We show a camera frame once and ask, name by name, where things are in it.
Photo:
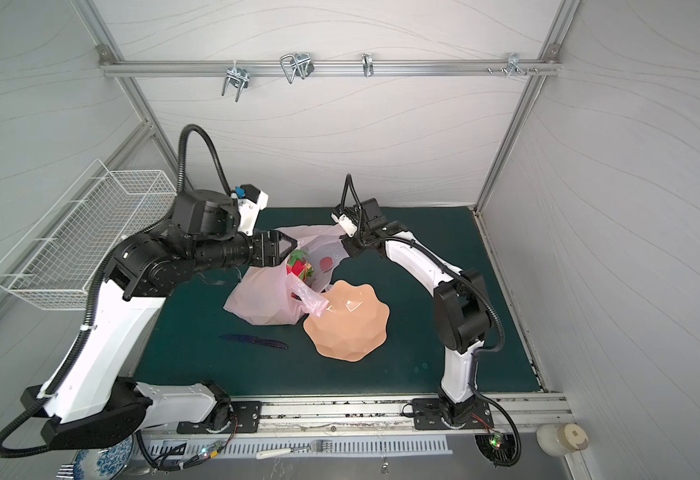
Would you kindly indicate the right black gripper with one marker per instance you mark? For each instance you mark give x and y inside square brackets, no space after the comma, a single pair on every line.
[356,241]

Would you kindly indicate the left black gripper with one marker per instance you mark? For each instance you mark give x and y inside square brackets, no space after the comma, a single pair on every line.
[271,243]

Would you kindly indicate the pink green dragon fruit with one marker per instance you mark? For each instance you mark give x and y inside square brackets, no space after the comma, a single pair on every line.
[299,265]

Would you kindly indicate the pink plastic bag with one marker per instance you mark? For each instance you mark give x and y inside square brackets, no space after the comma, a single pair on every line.
[272,296]

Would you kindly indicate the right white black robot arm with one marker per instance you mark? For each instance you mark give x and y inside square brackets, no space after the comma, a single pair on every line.
[466,323]

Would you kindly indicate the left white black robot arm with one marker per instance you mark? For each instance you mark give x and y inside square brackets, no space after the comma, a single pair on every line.
[88,403]

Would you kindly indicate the dark blue knife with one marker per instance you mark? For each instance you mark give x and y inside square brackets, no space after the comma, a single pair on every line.
[254,340]

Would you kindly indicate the peach wavy fruit plate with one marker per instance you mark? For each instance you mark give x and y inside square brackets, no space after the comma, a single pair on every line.
[352,326]

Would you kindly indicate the green table mat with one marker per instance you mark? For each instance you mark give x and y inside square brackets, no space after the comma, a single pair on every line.
[196,339]

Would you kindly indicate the middle metal clamp hook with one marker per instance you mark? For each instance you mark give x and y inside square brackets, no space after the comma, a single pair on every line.
[297,65]

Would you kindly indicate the metal clamp hook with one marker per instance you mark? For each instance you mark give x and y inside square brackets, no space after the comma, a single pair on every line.
[297,65]
[237,79]

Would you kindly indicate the left metal clamp hook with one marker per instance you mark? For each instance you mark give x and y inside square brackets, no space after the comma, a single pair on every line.
[237,79]

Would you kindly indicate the white vent strip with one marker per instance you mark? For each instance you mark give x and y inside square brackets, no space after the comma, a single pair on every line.
[342,447]

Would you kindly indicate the blue white patterned plate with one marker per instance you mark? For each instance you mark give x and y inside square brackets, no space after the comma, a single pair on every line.
[103,464]

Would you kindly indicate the silver fork at corner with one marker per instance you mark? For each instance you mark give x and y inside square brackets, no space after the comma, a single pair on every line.
[66,472]

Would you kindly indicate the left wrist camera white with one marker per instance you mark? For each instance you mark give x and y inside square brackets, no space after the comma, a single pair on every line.
[251,201]

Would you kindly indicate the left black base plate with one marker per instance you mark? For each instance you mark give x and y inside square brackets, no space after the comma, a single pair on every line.
[245,417]

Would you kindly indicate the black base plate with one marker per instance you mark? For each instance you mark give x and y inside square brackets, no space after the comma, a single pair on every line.
[430,413]
[245,417]

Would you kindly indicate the small metal ring hook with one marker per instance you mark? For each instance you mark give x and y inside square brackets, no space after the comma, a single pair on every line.
[367,65]

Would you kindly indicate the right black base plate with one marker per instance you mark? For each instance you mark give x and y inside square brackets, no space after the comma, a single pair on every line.
[430,413]

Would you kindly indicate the white handled fork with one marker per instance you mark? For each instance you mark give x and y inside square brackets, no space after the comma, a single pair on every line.
[316,446]

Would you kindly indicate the right metal bolt bracket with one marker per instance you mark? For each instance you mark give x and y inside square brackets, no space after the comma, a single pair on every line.
[512,67]

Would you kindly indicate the white wire basket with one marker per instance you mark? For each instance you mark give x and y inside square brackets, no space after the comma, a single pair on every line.
[52,265]

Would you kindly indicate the metal crossbar rail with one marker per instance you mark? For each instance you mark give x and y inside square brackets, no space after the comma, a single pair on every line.
[323,68]

